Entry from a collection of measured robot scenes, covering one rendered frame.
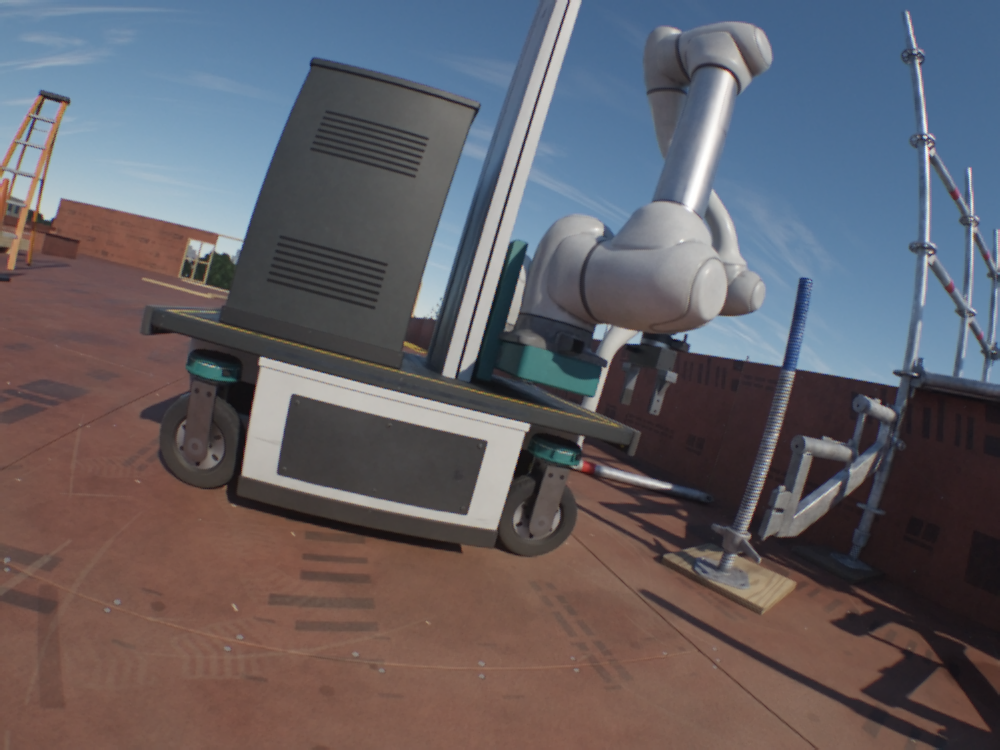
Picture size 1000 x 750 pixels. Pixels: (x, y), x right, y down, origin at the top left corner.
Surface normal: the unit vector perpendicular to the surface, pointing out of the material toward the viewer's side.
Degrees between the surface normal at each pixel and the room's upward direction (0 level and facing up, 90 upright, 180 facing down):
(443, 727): 0
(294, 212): 90
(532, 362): 90
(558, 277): 93
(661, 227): 73
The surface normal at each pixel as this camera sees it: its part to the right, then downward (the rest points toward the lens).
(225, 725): 0.27, -0.96
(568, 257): -0.68, -0.26
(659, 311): -0.52, 0.63
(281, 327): 0.25, 0.12
